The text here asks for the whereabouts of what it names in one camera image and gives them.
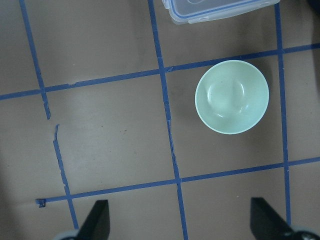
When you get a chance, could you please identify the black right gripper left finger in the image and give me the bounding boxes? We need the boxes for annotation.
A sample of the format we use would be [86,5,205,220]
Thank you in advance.
[75,200,110,240]

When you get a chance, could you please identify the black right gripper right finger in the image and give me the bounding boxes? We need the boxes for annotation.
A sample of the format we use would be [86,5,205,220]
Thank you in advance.
[250,197,294,240]

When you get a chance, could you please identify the green bowl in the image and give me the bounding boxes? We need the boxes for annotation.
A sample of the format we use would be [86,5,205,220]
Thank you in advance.
[194,60,270,135]

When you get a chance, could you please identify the clear plastic food container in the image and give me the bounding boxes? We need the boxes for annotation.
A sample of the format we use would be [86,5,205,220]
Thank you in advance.
[162,0,280,25]

